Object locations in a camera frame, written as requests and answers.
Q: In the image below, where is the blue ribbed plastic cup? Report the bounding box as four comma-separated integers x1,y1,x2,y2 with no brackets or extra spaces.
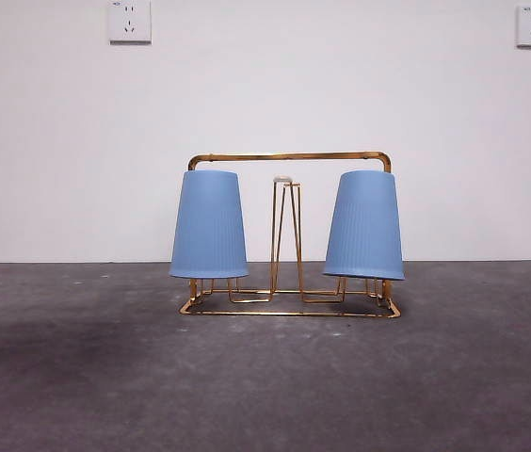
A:
321,169,406,283
169,169,250,280

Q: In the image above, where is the gold wire cup rack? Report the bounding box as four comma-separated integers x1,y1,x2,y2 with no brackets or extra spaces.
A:
179,150,402,320

